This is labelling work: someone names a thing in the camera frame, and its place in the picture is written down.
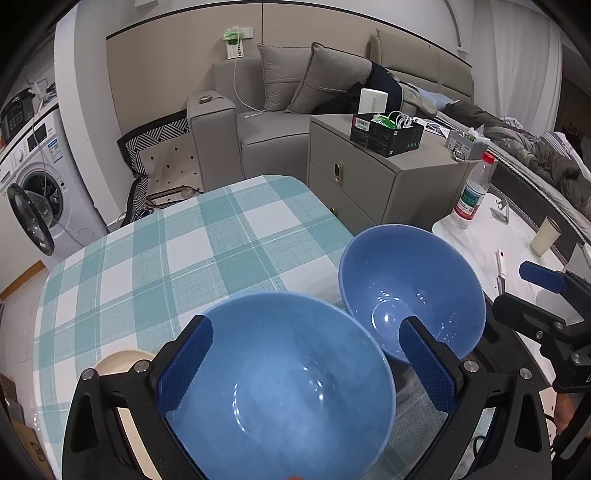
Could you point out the cardboard box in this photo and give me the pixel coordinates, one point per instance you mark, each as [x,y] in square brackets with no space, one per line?
[23,443]

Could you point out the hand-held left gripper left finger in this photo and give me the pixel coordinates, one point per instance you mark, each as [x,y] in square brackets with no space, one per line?
[184,364]

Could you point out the white curtain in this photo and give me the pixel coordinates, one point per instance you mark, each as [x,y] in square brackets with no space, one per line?
[521,60]

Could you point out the black countertop appliance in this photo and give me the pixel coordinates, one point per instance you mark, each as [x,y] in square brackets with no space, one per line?
[16,113]

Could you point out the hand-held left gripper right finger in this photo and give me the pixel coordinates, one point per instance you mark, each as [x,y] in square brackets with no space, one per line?
[427,364]

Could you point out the green white wall charger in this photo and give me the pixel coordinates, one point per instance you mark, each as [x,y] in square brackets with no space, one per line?
[235,41]

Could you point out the dark cloth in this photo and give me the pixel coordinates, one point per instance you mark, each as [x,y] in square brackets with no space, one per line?
[383,83]

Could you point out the black box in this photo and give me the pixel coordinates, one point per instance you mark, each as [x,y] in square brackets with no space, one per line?
[388,141]

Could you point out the grey sofa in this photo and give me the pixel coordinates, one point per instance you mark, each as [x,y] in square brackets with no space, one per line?
[272,138]

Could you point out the blue bowl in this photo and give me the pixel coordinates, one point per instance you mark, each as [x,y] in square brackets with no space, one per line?
[406,267]
[286,369]

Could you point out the white box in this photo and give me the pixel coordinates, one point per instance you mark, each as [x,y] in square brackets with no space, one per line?
[374,101]

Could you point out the grey nightstand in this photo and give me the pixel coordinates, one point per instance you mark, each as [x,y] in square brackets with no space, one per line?
[360,184]

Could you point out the beige diamond print cushion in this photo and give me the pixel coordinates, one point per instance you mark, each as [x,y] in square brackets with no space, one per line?
[175,166]

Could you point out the white washing machine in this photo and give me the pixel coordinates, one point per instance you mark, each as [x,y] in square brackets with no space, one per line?
[60,184]

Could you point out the grey cushion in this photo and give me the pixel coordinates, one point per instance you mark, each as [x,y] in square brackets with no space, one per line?
[281,78]
[328,78]

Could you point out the large cream plate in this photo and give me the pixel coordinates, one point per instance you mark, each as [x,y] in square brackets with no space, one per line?
[120,360]

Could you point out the cream cup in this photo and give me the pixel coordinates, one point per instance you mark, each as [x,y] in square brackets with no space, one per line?
[545,235]

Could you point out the beige bed headboard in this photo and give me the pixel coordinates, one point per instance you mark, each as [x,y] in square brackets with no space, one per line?
[415,55]

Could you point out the small metal stand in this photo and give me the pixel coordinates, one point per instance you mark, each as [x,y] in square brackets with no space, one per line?
[501,210]

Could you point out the person's right hand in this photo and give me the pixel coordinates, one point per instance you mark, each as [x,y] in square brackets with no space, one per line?
[564,410]

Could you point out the teal checked tablecloth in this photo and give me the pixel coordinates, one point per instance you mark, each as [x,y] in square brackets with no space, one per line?
[184,258]

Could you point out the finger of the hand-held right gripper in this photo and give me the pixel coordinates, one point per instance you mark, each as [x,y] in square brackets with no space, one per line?
[542,276]
[521,316]

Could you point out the clear plastic water bottle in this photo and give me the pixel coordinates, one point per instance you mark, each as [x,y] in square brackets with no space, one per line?
[471,198]

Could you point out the white slim device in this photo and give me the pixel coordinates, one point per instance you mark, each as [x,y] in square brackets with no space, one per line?
[501,270]

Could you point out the dark grey blanket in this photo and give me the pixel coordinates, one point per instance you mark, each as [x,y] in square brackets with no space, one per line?
[531,147]

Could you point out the small grey box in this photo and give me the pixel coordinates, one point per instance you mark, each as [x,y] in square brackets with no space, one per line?
[466,145]

